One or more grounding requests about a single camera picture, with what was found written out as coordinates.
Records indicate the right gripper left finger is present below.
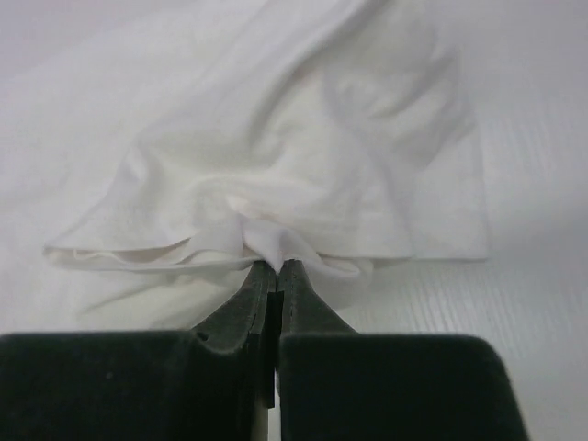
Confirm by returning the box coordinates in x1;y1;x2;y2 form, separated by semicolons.
1;263;276;440

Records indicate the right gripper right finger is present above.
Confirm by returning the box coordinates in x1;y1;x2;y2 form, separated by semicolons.
277;261;528;441

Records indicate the white t shirt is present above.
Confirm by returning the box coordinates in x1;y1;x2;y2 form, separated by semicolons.
43;0;489;313

